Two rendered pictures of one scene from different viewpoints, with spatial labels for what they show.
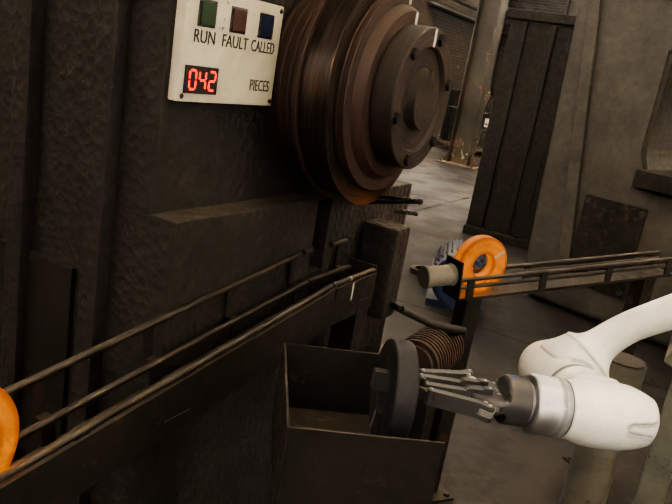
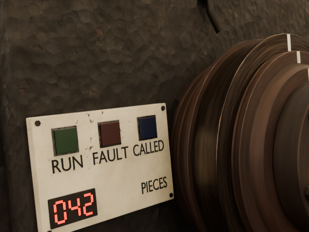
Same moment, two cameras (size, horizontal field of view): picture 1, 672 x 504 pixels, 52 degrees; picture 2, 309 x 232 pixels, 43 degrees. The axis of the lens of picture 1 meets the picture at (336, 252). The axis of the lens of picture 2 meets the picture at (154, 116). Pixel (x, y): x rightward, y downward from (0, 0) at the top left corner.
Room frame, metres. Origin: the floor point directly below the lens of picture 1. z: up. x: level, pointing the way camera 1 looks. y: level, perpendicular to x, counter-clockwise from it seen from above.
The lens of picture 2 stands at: (0.65, -0.09, 1.26)
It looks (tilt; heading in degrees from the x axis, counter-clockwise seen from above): 3 degrees down; 23
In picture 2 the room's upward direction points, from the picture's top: 5 degrees counter-clockwise
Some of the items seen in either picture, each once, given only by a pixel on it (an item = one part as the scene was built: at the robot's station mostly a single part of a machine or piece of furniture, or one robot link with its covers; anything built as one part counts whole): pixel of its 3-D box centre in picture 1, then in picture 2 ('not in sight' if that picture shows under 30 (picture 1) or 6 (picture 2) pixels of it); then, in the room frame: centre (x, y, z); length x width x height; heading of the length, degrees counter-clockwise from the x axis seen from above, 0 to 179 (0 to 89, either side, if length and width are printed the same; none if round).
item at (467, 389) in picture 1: (455, 394); not in sight; (0.95, -0.21, 0.72); 0.11 x 0.01 x 0.04; 99
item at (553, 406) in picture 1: (540, 404); not in sight; (0.98, -0.35, 0.71); 0.09 x 0.06 x 0.09; 8
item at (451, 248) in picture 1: (459, 272); not in sight; (3.67, -0.68, 0.17); 0.57 x 0.31 x 0.34; 173
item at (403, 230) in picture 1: (378, 268); not in sight; (1.70, -0.11, 0.68); 0.11 x 0.08 x 0.24; 63
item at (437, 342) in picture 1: (414, 421); not in sight; (1.71, -0.29, 0.27); 0.22 x 0.13 x 0.53; 153
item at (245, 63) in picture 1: (230, 50); (109, 163); (1.23, 0.24, 1.15); 0.26 x 0.02 x 0.18; 153
